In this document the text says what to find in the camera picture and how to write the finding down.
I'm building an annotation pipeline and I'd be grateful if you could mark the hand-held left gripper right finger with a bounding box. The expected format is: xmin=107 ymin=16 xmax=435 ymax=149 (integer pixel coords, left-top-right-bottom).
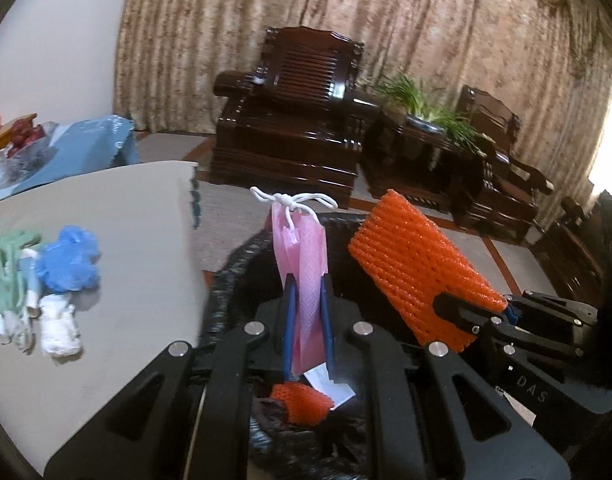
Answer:
xmin=318 ymin=275 xmax=572 ymax=480

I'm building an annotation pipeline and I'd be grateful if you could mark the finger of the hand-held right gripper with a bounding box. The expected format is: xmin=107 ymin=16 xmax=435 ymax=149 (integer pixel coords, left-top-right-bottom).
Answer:
xmin=433 ymin=292 xmax=506 ymax=336
xmin=491 ymin=305 xmax=583 ymax=359

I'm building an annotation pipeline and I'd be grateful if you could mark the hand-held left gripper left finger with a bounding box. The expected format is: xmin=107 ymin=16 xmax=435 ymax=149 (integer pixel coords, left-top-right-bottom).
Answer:
xmin=43 ymin=275 xmax=299 ymax=480

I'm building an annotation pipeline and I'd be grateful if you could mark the black trash bin with bag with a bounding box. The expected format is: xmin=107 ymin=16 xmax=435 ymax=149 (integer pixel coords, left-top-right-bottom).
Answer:
xmin=198 ymin=211 xmax=552 ymax=480

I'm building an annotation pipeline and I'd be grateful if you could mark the large orange foam net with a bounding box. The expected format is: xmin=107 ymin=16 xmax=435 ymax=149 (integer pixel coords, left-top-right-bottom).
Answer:
xmin=348 ymin=189 xmax=508 ymax=353

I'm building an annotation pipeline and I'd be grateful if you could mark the green rubber glove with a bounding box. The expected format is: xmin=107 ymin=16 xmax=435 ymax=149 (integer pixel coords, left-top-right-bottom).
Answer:
xmin=0 ymin=227 xmax=41 ymax=348

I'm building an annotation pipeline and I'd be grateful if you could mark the white paper slip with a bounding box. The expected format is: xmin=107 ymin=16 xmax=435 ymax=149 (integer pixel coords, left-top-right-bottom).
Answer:
xmin=304 ymin=366 xmax=357 ymax=406

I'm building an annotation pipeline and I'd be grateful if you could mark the small orange foam net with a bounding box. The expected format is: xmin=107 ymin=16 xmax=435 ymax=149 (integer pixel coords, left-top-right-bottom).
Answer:
xmin=271 ymin=382 xmax=335 ymax=426

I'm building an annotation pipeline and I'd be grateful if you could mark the dark wooden sofa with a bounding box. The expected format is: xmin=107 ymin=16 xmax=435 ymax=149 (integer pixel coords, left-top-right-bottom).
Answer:
xmin=531 ymin=190 xmax=612 ymax=321

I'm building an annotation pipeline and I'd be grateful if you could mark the beige area rug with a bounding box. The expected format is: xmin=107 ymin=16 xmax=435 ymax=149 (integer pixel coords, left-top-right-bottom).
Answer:
xmin=136 ymin=132 xmax=562 ymax=301

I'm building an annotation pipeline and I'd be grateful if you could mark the dark wooden armchair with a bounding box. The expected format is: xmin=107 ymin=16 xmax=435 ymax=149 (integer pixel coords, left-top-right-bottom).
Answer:
xmin=453 ymin=85 xmax=554 ymax=246
xmin=207 ymin=26 xmax=381 ymax=203

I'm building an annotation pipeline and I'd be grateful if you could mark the dark wooden side table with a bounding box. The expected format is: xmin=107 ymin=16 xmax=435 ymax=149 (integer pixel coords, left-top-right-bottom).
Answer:
xmin=361 ymin=107 xmax=487 ymax=211

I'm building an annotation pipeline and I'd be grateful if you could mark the green potted plant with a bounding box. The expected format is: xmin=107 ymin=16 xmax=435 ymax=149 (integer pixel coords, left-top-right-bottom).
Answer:
xmin=373 ymin=74 xmax=497 ymax=158

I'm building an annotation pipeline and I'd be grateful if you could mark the blue mesh puff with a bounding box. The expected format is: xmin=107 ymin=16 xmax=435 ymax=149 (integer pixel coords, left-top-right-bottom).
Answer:
xmin=34 ymin=225 xmax=102 ymax=293

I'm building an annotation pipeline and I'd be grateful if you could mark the blue tablecloth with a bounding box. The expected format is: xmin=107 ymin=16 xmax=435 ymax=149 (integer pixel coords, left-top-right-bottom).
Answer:
xmin=0 ymin=115 xmax=141 ymax=206

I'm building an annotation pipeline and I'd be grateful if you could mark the beige patterned curtain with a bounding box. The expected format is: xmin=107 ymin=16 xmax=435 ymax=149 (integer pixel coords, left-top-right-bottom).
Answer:
xmin=113 ymin=0 xmax=612 ymax=211

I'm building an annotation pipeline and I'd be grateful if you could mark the glass fruit bowl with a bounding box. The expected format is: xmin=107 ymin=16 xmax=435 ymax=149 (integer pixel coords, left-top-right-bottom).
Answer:
xmin=0 ymin=122 xmax=59 ymax=186

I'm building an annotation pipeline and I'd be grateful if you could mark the red apple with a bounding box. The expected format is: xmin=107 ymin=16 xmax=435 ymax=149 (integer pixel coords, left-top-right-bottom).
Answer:
xmin=14 ymin=121 xmax=46 ymax=145

